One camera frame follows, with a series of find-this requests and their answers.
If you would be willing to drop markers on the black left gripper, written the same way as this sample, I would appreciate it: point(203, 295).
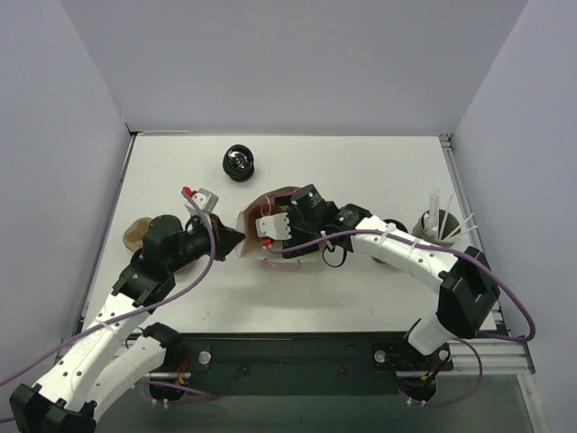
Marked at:
point(217, 239)

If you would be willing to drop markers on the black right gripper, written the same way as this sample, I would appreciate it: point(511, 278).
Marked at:
point(291, 244)

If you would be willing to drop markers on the pink cream paper bag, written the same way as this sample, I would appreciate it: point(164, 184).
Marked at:
point(255, 248)

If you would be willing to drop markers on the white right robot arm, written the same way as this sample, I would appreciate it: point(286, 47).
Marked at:
point(466, 293)

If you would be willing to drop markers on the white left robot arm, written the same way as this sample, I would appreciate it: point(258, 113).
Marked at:
point(90, 377)

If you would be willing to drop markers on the stack of black cup lids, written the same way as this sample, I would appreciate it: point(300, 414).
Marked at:
point(238, 163)

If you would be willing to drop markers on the brown cardboard cup carrier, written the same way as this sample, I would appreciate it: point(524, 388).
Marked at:
point(132, 240)

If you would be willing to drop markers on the grey cylindrical utensil holder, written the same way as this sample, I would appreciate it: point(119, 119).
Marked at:
point(445, 230)

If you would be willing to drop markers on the white plastic fork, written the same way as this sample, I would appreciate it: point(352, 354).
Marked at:
point(444, 220)

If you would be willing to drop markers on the white plastic spoon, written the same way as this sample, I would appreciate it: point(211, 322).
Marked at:
point(464, 227)

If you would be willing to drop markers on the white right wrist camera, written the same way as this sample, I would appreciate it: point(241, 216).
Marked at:
point(275, 227)

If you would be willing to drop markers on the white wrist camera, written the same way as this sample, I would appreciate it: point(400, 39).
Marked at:
point(275, 227)
point(201, 200)

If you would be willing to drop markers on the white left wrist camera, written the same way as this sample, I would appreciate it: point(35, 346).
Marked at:
point(201, 200)

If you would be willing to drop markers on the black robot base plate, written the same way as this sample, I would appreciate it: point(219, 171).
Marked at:
point(231, 380)

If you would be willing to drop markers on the aluminium frame rail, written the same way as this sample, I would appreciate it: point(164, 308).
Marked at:
point(496, 356)

